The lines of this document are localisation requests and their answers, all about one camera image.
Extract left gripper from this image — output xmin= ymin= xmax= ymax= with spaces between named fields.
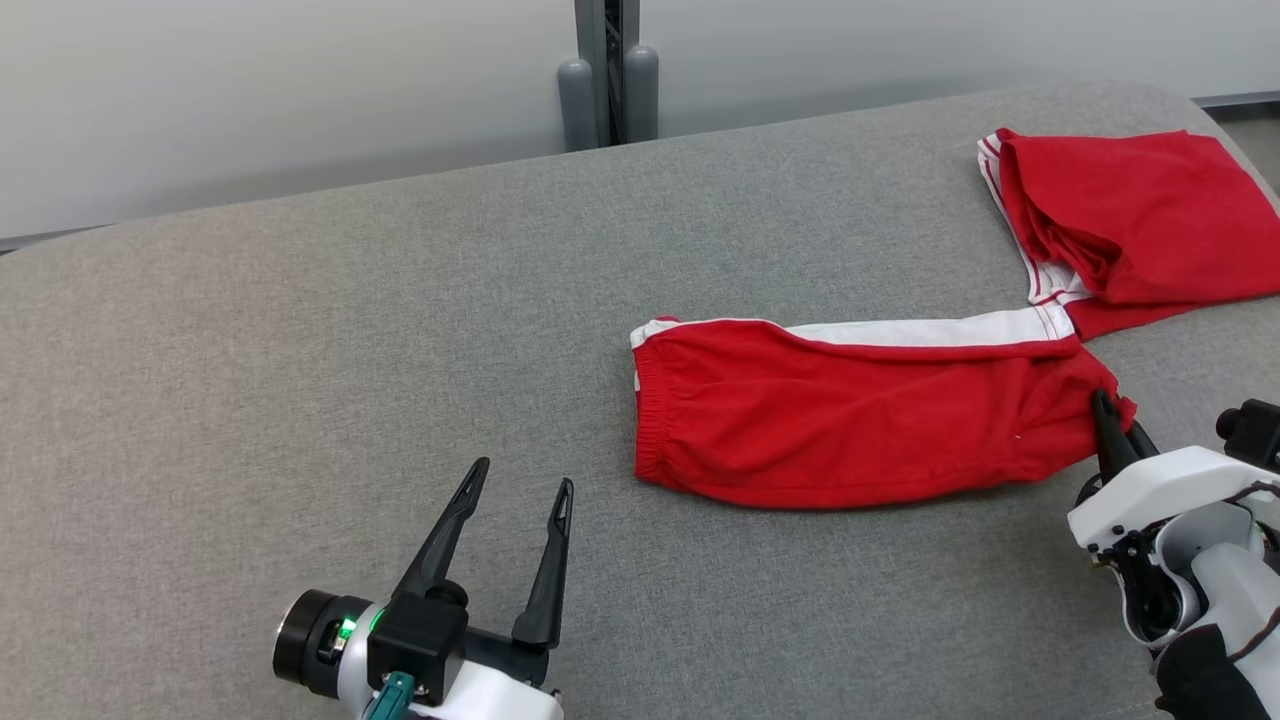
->
xmin=273 ymin=457 xmax=575 ymax=720

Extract red shorts with white stripe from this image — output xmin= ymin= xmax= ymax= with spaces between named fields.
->
xmin=630 ymin=303 xmax=1138 ymax=511

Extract grey cylindrical post foot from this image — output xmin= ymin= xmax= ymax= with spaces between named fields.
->
xmin=557 ymin=58 xmax=598 ymax=153
xmin=623 ymin=44 xmax=660 ymax=143

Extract grey metal partition post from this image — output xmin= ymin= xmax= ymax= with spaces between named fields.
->
xmin=575 ymin=0 xmax=641 ymax=149

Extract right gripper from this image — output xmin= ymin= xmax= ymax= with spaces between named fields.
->
xmin=1067 ymin=388 xmax=1266 ymax=553

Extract red shirt with white sleeves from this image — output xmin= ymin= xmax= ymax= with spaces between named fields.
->
xmin=977 ymin=128 xmax=1280 ymax=341

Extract left camera cable teal connector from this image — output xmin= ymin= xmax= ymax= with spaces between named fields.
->
xmin=362 ymin=672 xmax=416 ymax=720

